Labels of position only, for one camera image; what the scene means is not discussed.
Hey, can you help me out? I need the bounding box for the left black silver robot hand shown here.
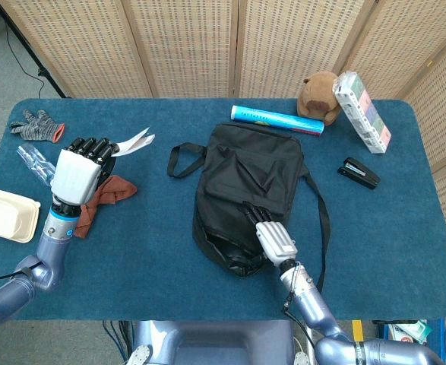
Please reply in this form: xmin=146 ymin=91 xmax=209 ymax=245
xmin=50 ymin=136 xmax=119 ymax=205

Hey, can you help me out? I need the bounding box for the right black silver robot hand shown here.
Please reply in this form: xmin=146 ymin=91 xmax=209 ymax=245
xmin=237 ymin=201 xmax=299 ymax=269

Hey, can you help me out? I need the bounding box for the white notebook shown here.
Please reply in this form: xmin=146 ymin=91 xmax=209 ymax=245
xmin=112 ymin=127 xmax=156 ymax=158

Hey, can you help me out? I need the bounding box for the black backpack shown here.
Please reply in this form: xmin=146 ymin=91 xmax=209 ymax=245
xmin=167 ymin=122 xmax=331 ymax=294

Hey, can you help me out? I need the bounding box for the clear plastic water bottle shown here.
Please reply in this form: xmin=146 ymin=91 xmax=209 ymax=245
xmin=16 ymin=143 xmax=59 ymax=187

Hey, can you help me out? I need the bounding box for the brown cloth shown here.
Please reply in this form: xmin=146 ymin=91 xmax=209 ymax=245
xmin=74 ymin=174 xmax=138 ymax=240

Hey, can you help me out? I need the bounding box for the grey knit work glove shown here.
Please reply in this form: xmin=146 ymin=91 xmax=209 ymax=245
xmin=9 ymin=109 xmax=65 ymax=144

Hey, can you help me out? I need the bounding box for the beige food container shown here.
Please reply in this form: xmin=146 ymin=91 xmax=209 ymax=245
xmin=0 ymin=188 xmax=41 ymax=243

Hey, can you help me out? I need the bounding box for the black stapler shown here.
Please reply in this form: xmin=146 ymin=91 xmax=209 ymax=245
xmin=337 ymin=157 xmax=381 ymax=190

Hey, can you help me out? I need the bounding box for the blue table mat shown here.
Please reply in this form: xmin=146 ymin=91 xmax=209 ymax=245
xmin=0 ymin=97 xmax=446 ymax=322

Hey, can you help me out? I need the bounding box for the blue cylindrical tube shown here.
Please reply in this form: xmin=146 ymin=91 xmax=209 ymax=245
xmin=230 ymin=105 xmax=325 ymax=136

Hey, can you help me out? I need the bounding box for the blue grey robot torso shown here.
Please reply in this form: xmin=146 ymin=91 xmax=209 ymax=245
xmin=127 ymin=320 xmax=310 ymax=365

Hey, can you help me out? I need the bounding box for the brown capybara plush toy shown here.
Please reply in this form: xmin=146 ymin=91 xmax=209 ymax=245
xmin=296 ymin=71 xmax=342 ymax=126

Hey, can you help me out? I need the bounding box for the white tissue pack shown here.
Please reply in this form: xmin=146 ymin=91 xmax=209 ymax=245
xmin=332 ymin=71 xmax=392 ymax=154

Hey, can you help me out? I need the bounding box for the blue emergency stop box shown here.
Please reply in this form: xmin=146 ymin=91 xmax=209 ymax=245
xmin=374 ymin=319 xmax=446 ymax=347

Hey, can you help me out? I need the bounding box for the black floor cable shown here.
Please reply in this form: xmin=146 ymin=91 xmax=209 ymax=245
xmin=5 ymin=22 xmax=48 ymax=96

